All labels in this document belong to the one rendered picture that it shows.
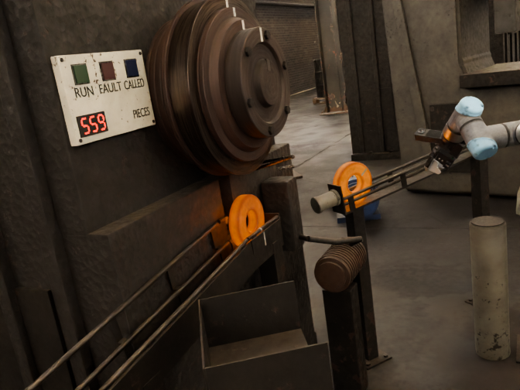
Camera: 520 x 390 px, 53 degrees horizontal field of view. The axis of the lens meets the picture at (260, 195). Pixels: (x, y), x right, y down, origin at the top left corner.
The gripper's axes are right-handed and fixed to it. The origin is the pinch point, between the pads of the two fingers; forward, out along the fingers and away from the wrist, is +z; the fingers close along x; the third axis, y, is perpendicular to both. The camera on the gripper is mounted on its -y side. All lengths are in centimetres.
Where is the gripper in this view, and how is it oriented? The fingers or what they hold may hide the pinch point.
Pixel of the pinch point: (425, 167)
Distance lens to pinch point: 199.7
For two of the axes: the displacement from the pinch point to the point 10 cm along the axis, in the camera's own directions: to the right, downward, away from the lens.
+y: 7.6, 5.7, -3.0
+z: -0.9, 5.5, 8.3
